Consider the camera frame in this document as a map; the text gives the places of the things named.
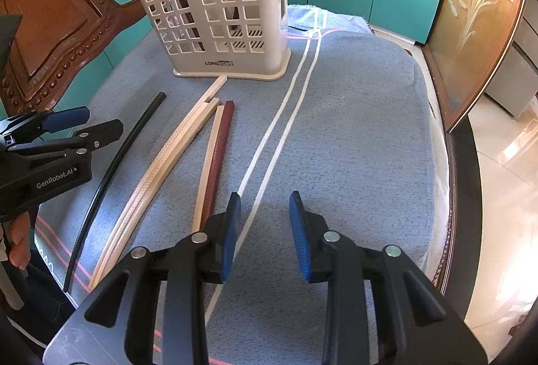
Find wooden framed glass sliding door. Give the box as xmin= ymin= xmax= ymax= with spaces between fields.
xmin=422 ymin=0 xmax=528 ymax=134

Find dark red chopstick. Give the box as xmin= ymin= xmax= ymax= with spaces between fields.
xmin=203 ymin=100 xmax=235 ymax=225

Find person's dark trousers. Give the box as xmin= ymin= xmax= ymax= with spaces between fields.
xmin=8 ymin=260 xmax=78 ymax=349

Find black chopstick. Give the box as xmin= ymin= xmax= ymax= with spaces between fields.
xmin=63 ymin=92 xmax=166 ymax=293

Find bundle of chopsticks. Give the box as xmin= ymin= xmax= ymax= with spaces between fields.
xmin=88 ymin=75 xmax=228 ymax=292

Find silver refrigerator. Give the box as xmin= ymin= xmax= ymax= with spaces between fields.
xmin=483 ymin=16 xmax=538 ymax=119

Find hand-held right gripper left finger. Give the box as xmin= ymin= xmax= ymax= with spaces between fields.
xmin=78 ymin=192 xmax=243 ymax=365

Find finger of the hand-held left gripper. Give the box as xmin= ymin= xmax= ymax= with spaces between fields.
xmin=12 ymin=119 xmax=124 ymax=158
xmin=0 ymin=106 xmax=91 ymax=147

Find white plastic utensil basket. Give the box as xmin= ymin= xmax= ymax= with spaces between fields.
xmin=122 ymin=0 xmax=292 ymax=82

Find beige chopstick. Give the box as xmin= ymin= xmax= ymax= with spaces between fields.
xmin=191 ymin=105 xmax=225 ymax=234
xmin=94 ymin=97 xmax=221 ymax=290

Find person's left hand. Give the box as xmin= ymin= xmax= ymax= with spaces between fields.
xmin=2 ymin=214 xmax=33 ymax=270

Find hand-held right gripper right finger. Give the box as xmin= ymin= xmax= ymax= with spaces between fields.
xmin=288 ymin=190 xmax=448 ymax=365

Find blue striped cloth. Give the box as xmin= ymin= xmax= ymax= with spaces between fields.
xmin=34 ymin=3 xmax=446 ymax=365

